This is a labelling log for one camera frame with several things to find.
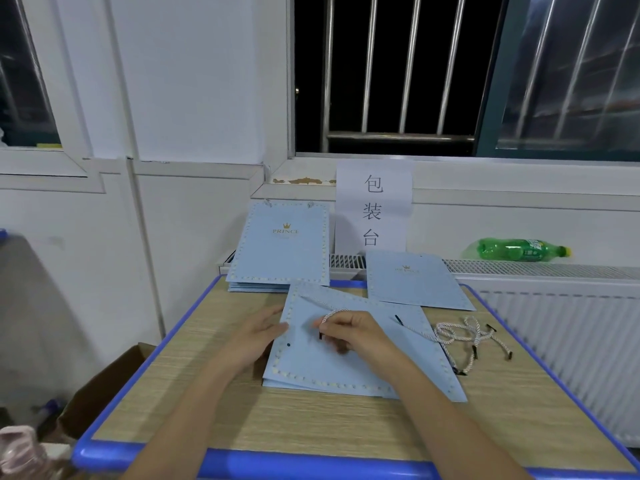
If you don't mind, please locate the white radiator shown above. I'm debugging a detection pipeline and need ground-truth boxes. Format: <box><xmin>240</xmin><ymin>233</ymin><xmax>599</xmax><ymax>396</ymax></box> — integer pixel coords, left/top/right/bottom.
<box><xmin>222</xmin><ymin>255</ymin><xmax>640</xmax><ymax>446</ymax></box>

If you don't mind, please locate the white framed window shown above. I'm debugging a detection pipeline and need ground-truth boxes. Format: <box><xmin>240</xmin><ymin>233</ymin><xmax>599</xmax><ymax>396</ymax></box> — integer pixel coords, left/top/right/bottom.
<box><xmin>0</xmin><ymin>0</ymin><xmax>106</xmax><ymax>193</ymax></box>

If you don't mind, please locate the brown cardboard box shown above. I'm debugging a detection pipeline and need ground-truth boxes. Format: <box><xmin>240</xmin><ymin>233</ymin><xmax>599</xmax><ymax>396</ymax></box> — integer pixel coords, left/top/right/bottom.
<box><xmin>55</xmin><ymin>343</ymin><xmax>156</xmax><ymax>443</ymax></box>

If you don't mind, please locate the person's left hand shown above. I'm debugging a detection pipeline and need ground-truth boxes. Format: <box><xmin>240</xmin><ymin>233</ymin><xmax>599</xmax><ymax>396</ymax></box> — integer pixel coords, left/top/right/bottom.
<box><xmin>212</xmin><ymin>303</ymin><xmax>291</xmax><ymax>378</ymax></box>

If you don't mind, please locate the white paper sign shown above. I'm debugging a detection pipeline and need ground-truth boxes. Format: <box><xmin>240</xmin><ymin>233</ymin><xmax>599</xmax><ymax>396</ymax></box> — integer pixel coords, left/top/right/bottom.
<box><xmin>335</xmin><ymin>159</ymin><xmax>414</xmax><ymax>254</ymax></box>

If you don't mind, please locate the green plastic bottle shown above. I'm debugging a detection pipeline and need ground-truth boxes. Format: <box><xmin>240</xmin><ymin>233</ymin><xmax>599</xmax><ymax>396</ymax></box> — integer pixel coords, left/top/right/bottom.
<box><xmin>477</xmin><ymin>237</ymin><xmax>573</xmax><ymax>263</ymax></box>

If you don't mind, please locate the stack of finished blue bags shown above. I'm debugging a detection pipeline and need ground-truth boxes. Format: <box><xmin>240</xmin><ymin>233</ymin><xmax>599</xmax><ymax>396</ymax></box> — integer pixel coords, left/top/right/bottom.
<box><xmin>227</xmin><ymin>281</ymin><xmax>331</xmax><ymax>288</ymax></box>

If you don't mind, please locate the stack of blue paper bags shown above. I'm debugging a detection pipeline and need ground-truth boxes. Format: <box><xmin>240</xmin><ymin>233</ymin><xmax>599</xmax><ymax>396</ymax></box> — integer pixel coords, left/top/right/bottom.
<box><xmin>365</xmin><ymin>247</ymin><xmax>476</xmax><ymax>312</ymax></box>

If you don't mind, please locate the person's left forearm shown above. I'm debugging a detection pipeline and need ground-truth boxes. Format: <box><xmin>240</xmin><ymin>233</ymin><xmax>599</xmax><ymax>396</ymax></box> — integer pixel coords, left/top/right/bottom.
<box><xmin>125</xmin><ymin>359</ymin><xmax>251</xmax><ymax>480</ymax></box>

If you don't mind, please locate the white black-tipped rope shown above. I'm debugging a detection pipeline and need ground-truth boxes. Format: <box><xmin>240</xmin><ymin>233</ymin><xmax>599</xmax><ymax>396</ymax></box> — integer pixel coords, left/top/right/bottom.
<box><xmin>296</xmin><ymin>293</ymin><xmax>346</xmax><ymax>341</ymax></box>

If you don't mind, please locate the pile of white twisted ropes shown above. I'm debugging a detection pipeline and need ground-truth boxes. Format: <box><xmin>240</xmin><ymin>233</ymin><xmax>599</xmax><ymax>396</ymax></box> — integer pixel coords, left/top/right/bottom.
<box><xmin>435</xmin><ymin>315</ymin><xmax>513</xmax><ymax>376</ymax></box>

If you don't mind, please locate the teal framed sliding window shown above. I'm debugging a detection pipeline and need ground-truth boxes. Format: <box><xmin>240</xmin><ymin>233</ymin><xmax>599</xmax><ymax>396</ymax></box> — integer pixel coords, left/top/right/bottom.
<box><xmin>477</xmin><ymin>0</ymin><xmax>640</xmax><ymax>163</ymax></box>

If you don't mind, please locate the pink water bottle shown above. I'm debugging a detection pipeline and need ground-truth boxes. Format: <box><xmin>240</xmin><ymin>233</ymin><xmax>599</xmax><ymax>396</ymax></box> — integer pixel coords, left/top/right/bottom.
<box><xmin>0</xmin><ymin>425</ymin><xmax>49</xmax><ymax>480</ymax></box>

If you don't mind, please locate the blue-edged wooden desk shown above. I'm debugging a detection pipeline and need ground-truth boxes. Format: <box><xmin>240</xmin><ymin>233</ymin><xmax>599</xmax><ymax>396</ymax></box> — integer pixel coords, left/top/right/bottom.
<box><xmin>72</xmin><ymin>277</ymin><xmax>640</xmax><ymax>480</ymax></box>

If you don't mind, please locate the metal window grille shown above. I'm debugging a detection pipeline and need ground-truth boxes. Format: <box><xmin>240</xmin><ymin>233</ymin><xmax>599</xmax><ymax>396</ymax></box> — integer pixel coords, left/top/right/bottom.
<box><xmin>293</xmin><ymin>0</ymin><xmax>496</xmax><ymax>156</ymax></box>

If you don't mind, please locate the person's right hand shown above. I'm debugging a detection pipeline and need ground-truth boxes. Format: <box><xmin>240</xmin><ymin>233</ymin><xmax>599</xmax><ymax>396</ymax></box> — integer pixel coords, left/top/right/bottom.
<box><xmin>313</xmin><ymin>309</ymin><xmax>406</xmax><ymax>374</ymax></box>

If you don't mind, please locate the person's right forearm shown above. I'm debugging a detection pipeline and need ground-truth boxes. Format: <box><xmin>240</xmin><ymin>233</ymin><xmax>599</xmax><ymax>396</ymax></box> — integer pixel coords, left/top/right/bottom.
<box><xmin>375</xmin><ymin>349</ymin><xmax>536</xmax><ymax>480</ymax></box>

